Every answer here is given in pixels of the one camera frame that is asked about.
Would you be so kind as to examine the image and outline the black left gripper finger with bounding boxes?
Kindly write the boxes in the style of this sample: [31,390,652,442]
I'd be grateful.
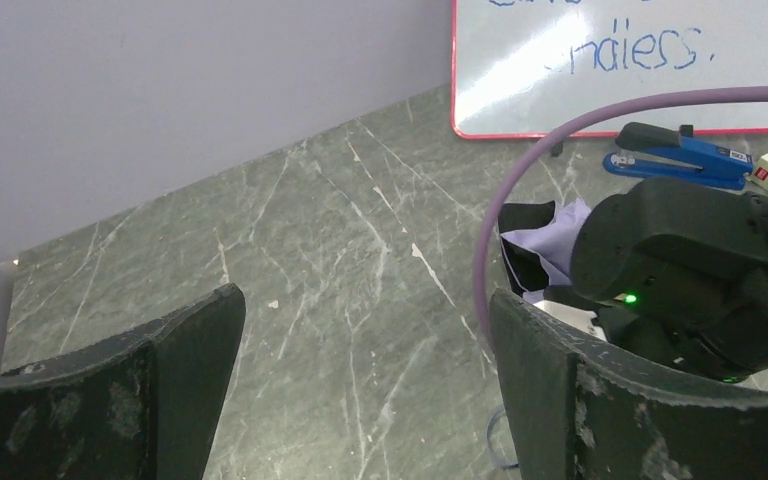
[0,283,246,479]

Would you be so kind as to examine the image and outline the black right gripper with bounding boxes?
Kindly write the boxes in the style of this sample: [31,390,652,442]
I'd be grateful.
[489,177,768,479]

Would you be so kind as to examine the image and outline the lilac and black folding umbrella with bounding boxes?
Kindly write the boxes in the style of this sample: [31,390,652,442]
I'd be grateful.
[486,197,594,472]

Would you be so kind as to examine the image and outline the black whiteboard stand foot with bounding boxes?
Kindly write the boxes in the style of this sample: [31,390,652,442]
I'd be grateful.
[550,141,564,158]

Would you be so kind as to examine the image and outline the blue whiteboard eraser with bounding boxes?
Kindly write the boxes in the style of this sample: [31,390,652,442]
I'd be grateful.
[602,122,753,191]

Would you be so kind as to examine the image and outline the red framed whiteboard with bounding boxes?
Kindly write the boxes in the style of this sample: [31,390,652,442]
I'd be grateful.
[451,0,768,139]

